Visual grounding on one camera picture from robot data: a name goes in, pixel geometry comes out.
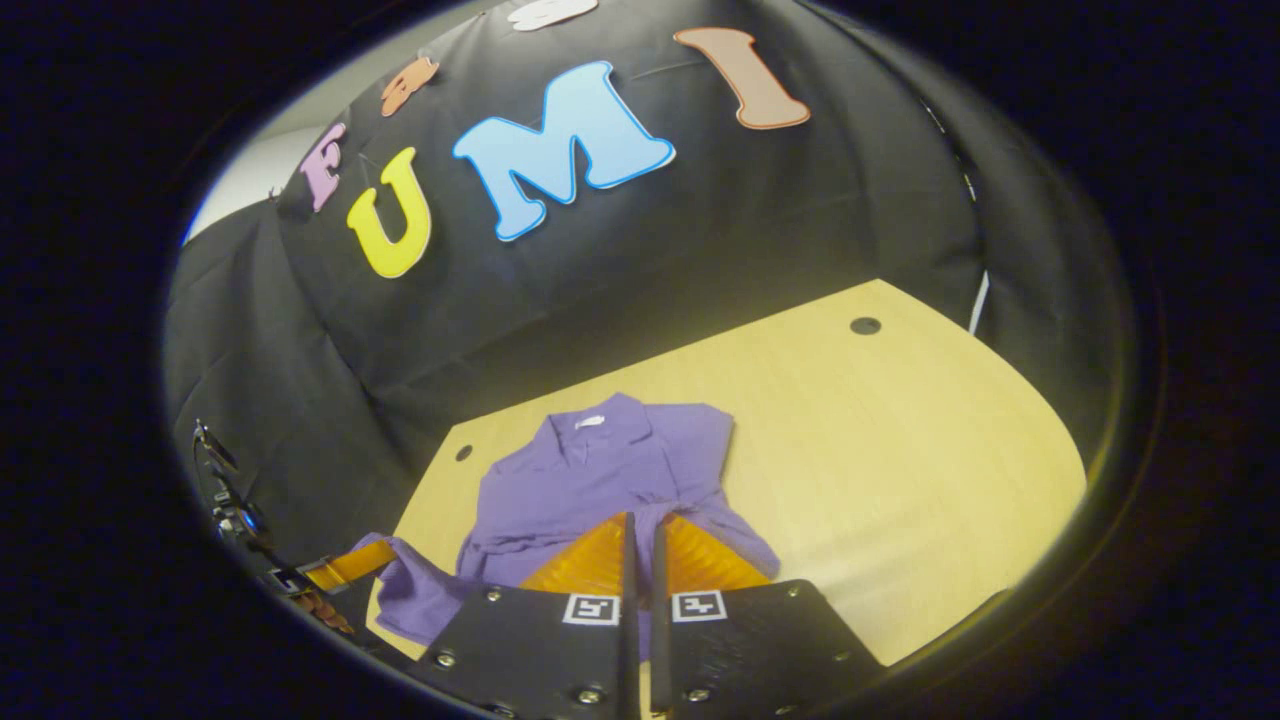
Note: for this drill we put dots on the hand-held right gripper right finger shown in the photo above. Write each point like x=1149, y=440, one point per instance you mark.
x=750, y=650

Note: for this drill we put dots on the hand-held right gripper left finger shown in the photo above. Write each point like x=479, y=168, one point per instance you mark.
x=540, y=650

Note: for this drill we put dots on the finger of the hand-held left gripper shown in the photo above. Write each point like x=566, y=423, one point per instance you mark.
x=325, y=612
x=350, y=565

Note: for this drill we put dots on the purple knit sweater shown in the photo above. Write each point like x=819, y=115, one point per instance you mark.
x=590, y=480

